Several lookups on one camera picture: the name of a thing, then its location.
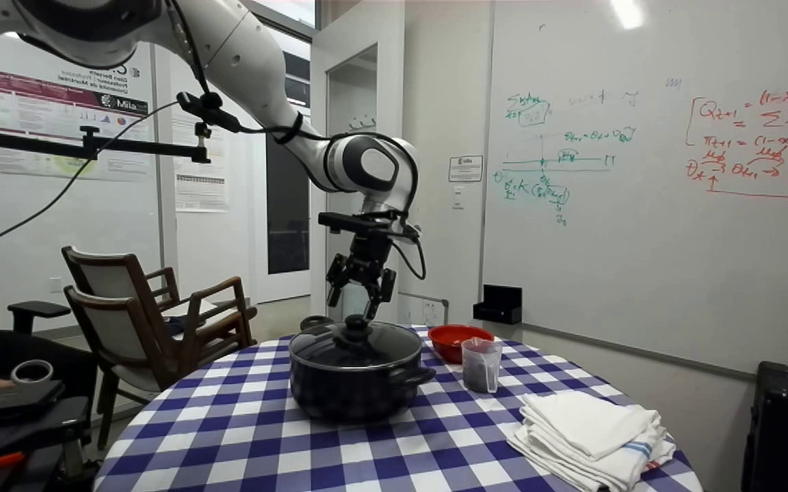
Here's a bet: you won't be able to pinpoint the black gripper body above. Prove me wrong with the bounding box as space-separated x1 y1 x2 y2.
345 228 397 280

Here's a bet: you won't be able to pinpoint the glass lid with black knob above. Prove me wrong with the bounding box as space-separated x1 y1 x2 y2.
289 311 426 371

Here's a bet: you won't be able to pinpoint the black cooking pot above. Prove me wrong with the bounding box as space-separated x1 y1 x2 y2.
288 315 438 427

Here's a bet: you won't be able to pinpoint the dark window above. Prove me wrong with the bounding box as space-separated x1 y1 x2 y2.
262 135 311 280

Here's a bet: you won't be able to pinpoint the red bowl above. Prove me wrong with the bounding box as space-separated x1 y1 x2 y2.
426 324 499 366

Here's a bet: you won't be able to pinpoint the small black box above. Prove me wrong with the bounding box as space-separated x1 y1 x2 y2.
471 283 527 328

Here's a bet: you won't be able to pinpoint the clear plastic cup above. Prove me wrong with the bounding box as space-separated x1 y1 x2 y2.
459 335 504 396

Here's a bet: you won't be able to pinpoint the blue white checkered tablecloth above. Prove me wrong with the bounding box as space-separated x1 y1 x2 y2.
91 325 706 492

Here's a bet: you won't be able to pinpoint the wooden chair with grey cushion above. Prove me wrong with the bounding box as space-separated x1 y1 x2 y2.
57 243 261 352
61 277 261 451

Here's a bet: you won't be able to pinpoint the white folded towels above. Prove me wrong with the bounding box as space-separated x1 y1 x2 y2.
504 389 682 492

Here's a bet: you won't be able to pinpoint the white whiteboard with writing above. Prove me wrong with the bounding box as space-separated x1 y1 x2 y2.
481 0 788 378

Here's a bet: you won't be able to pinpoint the black office chair armrest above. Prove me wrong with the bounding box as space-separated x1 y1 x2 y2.
5 299 74 337

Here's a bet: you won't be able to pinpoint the roll of tape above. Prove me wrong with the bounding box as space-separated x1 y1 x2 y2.
9 356 57 385

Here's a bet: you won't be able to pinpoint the black boom rod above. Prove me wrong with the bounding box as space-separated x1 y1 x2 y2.
0 124 214 168

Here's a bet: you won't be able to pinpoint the black laptop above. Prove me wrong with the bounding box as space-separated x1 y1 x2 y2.
0 378 94 460

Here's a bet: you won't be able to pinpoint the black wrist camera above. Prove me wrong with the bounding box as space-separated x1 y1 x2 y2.
315 209 421 246

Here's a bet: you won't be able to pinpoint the small white wall sign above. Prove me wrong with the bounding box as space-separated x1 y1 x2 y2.
445 154 486 187

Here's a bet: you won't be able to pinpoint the black mount handle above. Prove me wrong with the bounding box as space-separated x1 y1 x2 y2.
174 89 243 138

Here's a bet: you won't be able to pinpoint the thin black cable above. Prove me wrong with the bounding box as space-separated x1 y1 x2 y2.
0 94 185 262

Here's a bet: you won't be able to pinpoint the wall poster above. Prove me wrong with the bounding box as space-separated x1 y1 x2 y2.
0 61 155 183

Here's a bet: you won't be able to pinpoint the red handled tool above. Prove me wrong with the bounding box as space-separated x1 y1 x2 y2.
0 447 29 475

